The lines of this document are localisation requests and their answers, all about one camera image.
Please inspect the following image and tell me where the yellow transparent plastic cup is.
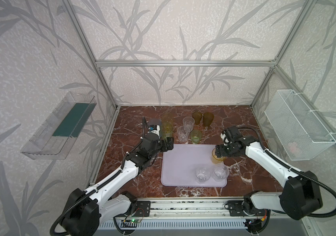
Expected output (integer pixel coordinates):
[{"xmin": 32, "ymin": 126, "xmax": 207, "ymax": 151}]
[{"xmin": 211, "ymin": 149, "xmax": 227, "ymax": 164}]

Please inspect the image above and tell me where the clear faceted cup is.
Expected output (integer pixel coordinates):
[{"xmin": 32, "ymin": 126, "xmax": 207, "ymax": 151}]
[
  {"xmin": 183, "ymin": 117, "xmax": 195, "ymax": 132},
  {"xmin": 177, "ymin": 126, "xmax": 189, "ymax": 143},
  {"xmin": 195, "ymin": 167, "xmax": 211, "ymax": 183},
  {"xmin": 212, "ymin": 163, "xmax": 230, "ymax": 182}
]

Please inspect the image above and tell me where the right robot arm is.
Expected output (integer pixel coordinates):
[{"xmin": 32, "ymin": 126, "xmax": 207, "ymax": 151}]
[{"xmin": 213, "ymin": 135, "xmax": 323, "ymax": 220}]

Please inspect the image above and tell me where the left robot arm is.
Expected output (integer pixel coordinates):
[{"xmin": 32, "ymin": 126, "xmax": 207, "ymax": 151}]
[{"xmin": 50, "ymin": 133, "xmax": 174, "ymax": 236}]

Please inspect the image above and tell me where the lilac plastic tray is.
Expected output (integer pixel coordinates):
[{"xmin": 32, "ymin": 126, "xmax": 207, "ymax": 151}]
[{"xmin": 161, "ymin": 144, "xmax": 227, "ymax": 187}]

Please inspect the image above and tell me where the tall green plastic cup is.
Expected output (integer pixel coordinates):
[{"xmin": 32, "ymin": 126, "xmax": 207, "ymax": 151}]
[{"xmin": 161, "ymin": 122, "xmax": 174, "ymax": 140}]

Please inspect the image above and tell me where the blue frosted plastic cup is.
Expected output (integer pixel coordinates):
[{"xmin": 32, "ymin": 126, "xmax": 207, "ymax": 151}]
[{"xmin": 147, "ymin": 119, "xmax": 162, "ymax": 126}]

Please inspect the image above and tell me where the tall yellow plastic cup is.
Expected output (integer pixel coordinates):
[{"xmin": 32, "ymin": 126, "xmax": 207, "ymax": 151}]
[{"xmin": 161, "ymin": 113, "xmax": 174, "ymax": 126}]

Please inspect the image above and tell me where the small green plastic cup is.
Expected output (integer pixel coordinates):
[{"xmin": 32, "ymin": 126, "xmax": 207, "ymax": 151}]
[{"xmin": 190, "ymin": 129, "xmax": 202, "ymax": 144}]

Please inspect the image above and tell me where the amber dimpled cup left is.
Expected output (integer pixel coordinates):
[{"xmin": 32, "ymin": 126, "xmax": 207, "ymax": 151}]
[{"xmin": 192, "ymin": 112, "xmax": 203, "ymax": 125}]

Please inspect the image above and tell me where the amber dimpled cup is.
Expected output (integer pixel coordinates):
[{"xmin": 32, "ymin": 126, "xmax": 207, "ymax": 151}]
[
  {"xmin": 192, "ymin": 112, "xmax": 203, "ymax": 125},
  {"xmin": 203, "ymin": 112, "xmax": 214, "ymax": 127}
]

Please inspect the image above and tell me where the amber dimpled cup right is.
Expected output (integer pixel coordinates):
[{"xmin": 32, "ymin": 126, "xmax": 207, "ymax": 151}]
[{"xmin": 203, "ymin": 112, "xmax": 214, "ymax": 127}]

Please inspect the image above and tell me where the small circuit board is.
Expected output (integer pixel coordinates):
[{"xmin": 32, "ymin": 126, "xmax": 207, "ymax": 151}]
[{"xmin": 122, "ymin": 217, "xmax": 143, "ymax": 227}]

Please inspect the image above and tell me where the green pad in bin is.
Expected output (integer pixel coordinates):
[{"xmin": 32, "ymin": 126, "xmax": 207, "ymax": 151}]
[{"xmin": 53, "ymin": 103, "xmax": 96, "ymax": 138}]

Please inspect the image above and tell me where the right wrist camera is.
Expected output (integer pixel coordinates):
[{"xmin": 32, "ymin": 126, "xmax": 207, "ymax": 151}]
[{"xmin": 221, "ymin": 126, "xmax": 243, "ymax": 145}]

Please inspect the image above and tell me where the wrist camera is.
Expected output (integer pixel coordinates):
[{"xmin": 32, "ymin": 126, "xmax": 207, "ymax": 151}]
[
  {"xmin": 148, "ymin": 124, "xmax": 161, "ymax": 137},
  {"xmin": 221, "ymin": 126, "xmax": 243, "ymax": 145}
]

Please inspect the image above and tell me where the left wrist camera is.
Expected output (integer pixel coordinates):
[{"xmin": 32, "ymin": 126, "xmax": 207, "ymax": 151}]
[{"xmin": 148, "ymin": 124, "xmax": 161, "ymax": 137}]

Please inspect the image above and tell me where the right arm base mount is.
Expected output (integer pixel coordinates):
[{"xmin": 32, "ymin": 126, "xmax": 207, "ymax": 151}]
[{"xmin": 224, "ymin": 200, "xmax": 266, "ymax": 217}]

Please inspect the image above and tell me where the white wire mesh basket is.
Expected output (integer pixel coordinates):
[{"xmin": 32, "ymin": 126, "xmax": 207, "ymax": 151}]
[{"xmin": 265, "ymin": 89, "xmax": 336, "ymax": 161}]

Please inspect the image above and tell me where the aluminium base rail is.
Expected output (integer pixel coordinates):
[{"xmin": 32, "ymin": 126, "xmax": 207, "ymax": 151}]
[{"xmin": 64, "ymin": 198, "xmax": 316, "ymax": 220}]

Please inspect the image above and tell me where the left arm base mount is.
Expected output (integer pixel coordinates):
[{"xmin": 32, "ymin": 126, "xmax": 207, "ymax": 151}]
[{"xmin": 124, "ymin": 201, "xmax": 151, "ymax": 217}]

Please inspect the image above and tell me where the aluminium frame crossbar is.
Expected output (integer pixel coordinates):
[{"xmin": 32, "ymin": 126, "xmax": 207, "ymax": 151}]
[{"xmin": 95, "ymin": 60, "xmax": 275, "ymax": 67}]

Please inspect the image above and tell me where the clear plastic wall bin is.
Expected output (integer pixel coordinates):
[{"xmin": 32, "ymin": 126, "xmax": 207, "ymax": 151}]
[{"xmin": 21, "ymin": 92, "xmax": 97, "ymax": 160}]

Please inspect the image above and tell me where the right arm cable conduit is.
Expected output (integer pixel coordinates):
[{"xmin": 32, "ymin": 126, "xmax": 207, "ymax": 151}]
[{"xmin": 238, "ymin": 127, "xmax": 336, "ymax": 218}]

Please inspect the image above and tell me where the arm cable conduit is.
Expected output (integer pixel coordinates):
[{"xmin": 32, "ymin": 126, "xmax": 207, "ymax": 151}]
[
  {"xmin": 238, "ymin": 127, "xmax": 336, "ymax": 218},
  {"xmin": 49, "ymin": 117, "xmax": 151, "ymax": 236}
]

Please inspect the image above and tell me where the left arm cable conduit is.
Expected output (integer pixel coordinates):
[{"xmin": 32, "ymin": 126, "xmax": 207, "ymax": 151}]
[{"xmin": 49, "ymin": 117, "xmax": 151, "ymax": 236}]

